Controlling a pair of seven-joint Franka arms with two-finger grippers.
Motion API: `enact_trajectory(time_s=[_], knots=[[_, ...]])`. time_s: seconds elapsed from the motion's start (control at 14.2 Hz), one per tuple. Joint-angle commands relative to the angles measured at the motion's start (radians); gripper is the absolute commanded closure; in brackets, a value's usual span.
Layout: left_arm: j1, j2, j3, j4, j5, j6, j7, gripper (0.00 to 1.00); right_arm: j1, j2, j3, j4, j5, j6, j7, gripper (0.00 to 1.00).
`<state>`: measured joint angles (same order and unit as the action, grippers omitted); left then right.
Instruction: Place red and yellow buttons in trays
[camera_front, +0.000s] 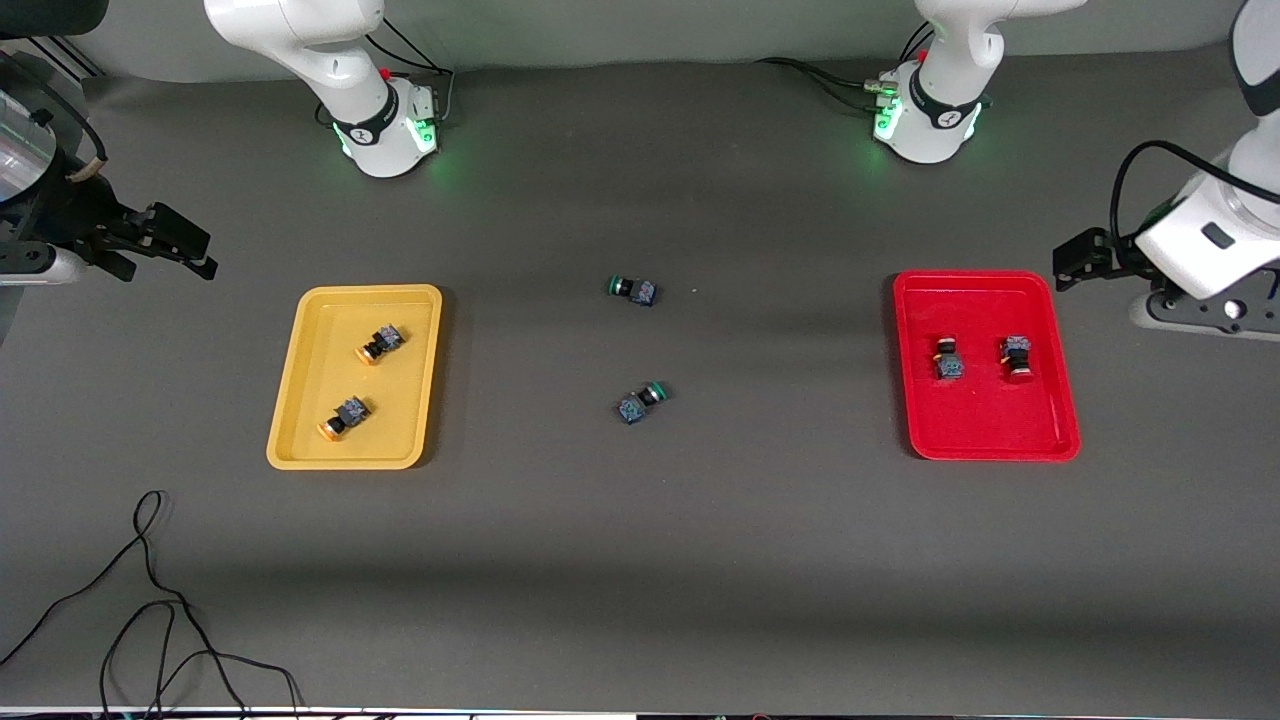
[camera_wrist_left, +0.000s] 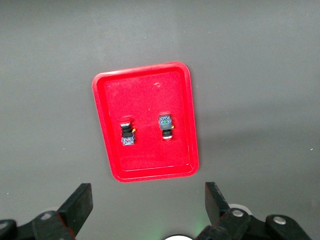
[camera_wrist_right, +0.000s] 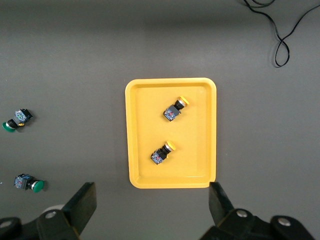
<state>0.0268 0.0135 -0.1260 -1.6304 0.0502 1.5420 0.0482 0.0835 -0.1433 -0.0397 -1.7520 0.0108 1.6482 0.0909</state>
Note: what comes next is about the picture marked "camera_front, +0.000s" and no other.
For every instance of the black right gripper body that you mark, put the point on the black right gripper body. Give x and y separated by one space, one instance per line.
72 215

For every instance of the red push button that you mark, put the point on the red push button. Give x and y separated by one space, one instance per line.
950 368
1017 350

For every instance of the orange push button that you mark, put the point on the orange push button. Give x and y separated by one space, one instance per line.
352 410
385 340

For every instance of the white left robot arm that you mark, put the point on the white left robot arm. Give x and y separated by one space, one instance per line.
940 110

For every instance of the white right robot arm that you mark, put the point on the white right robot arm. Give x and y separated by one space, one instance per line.
340 70

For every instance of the red plastic tray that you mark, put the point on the red plastic tray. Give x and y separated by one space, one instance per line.
985 420

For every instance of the yellow plastic tray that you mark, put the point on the yellow plastic tray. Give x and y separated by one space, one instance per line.
400 420

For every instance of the green push button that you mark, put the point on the green push button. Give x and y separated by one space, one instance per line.
632 407
640 292

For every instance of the aluminium frame rail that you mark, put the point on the aluminium frame rail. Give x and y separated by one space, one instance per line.
75 62

